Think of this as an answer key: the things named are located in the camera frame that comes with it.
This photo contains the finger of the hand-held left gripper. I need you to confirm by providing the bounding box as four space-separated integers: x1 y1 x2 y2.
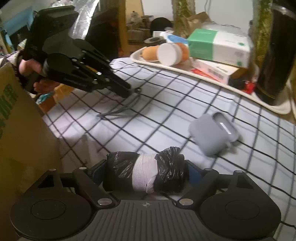
46 55 130 98
73 39 132 92

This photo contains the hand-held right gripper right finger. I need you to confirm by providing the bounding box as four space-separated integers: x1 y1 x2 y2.
178 163 258 207

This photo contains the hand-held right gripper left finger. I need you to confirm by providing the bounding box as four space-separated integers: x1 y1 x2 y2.
35 160 119 207

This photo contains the black garbage bag roll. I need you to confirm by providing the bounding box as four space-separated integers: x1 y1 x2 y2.
103 146 189 194

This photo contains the grey cable tie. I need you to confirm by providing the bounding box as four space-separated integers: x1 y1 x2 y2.
97 88 142 117

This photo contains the brown cardboard box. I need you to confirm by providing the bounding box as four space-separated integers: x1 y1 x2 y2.
0 62 63 241

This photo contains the person's left hand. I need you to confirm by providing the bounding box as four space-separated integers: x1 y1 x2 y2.
18 58 59 94

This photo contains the dark object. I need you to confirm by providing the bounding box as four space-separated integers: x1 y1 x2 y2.
87 9 121 61

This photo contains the blue container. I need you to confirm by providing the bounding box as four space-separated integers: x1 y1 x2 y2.
0 7 35 30

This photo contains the long white tray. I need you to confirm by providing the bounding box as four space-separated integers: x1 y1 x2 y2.
130 45 292 115

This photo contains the teal cloth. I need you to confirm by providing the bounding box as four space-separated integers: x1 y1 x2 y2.
35 91 55 105

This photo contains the grey earbud case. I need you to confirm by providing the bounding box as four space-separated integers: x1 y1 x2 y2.
189 111 241 156

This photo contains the black round case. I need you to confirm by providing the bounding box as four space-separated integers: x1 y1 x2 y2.
144 37 166 44

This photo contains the black white checked tablecloth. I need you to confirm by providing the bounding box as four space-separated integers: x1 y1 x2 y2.
43 57 296 232

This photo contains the black round object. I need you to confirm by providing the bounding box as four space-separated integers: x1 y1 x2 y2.
151 17 174 32

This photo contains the white tube blue print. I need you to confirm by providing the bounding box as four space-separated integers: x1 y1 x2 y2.
153 30 189 44

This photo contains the tall glass vase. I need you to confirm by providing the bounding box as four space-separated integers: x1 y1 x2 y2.
251 0 274 70
172 0 197 39

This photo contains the small red black object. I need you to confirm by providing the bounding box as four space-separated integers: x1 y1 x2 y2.
229 77 256 94

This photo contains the red white flat box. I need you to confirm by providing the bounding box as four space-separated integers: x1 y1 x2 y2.
191 58 240 85

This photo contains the crumpled brown paper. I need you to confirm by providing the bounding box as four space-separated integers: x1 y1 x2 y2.
185 11 213 37

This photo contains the green white tissue box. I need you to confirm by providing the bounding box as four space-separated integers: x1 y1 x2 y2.
187 24 251 68

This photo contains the black thermos bottle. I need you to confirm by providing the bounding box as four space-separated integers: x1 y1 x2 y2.
254 0 296 106

